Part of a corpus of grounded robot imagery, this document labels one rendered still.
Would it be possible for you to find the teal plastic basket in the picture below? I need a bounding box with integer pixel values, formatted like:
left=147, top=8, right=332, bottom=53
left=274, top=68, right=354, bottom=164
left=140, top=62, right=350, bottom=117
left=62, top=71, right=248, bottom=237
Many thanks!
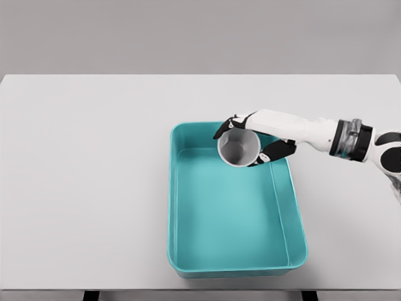
left=167, top=121, right=309, bottom=280

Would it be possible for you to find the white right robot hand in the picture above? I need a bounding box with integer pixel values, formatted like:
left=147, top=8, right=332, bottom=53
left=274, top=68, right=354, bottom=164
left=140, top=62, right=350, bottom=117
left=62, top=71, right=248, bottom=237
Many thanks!
left=212, top=108, right=298, bottom=167

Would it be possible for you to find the white paper cup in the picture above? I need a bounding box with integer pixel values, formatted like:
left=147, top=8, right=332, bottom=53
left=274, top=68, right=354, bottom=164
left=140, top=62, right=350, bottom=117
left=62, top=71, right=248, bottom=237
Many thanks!
left=217, top=127, right=262, bottom=168

